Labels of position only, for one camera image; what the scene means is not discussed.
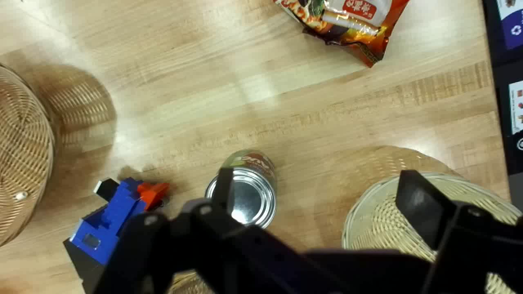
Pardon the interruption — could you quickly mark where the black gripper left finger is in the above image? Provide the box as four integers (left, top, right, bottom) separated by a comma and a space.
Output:
95, 166, 308, 294

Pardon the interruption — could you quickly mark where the pale yellow wicker basket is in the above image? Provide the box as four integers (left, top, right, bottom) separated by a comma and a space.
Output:
342, 171, 523, 294

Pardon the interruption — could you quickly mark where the dark panel with labels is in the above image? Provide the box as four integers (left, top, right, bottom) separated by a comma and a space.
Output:
481, 0, 523, 210

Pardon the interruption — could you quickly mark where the orange snack bag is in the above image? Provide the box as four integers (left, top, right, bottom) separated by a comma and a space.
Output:
274, 0, 413, 68

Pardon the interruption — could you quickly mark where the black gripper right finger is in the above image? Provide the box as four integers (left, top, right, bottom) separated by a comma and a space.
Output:
396, 169, 523, 294

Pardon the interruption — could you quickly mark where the oval brown wicker basket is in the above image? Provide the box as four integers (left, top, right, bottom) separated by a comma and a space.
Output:
169, 269, 218, 294

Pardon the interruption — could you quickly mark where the round brown wicker basket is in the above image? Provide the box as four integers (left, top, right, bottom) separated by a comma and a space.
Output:
0, 63, 58, 248

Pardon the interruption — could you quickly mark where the metal tin can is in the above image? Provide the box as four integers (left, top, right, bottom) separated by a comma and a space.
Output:
205, 148, 279, 228

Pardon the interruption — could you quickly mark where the blue red toy block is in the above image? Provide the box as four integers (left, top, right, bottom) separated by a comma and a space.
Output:
64, 177, 172, 294

